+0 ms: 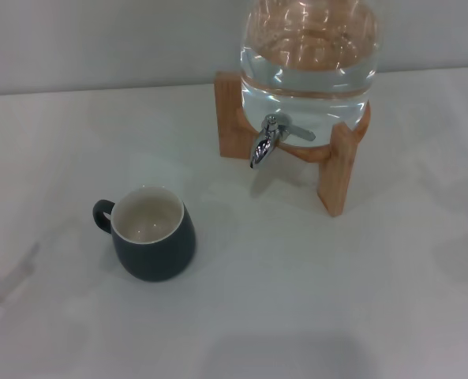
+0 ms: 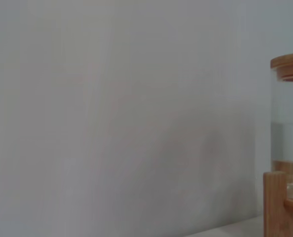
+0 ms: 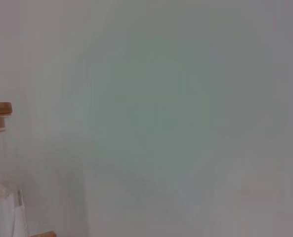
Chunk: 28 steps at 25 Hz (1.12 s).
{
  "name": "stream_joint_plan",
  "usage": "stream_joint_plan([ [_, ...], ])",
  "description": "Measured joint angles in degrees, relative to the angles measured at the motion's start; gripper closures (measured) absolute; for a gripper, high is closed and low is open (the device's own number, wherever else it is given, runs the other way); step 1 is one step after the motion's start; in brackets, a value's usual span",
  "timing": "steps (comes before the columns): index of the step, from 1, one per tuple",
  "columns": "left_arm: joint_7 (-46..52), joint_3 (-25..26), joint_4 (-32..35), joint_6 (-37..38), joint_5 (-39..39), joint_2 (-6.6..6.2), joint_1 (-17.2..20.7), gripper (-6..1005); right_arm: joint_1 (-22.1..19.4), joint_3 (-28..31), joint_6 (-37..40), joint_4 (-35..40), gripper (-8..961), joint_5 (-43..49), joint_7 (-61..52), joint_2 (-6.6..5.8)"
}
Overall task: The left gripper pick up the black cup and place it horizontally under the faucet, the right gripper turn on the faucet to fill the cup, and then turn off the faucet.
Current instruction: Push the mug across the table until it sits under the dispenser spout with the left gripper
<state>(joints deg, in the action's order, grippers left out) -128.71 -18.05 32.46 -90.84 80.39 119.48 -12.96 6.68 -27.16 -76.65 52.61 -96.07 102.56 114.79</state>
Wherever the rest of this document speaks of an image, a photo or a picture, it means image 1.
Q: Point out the dark green ceramic mug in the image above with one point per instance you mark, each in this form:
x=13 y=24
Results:
x=154 y=252

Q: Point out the chrome faucet with lever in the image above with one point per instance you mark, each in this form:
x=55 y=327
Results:
x=264 y=144

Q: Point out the wooden dispenser stand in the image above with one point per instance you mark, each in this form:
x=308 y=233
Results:
x=229 y=118

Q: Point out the glass water dispenser jar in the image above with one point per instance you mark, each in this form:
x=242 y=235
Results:
x=308 y=79

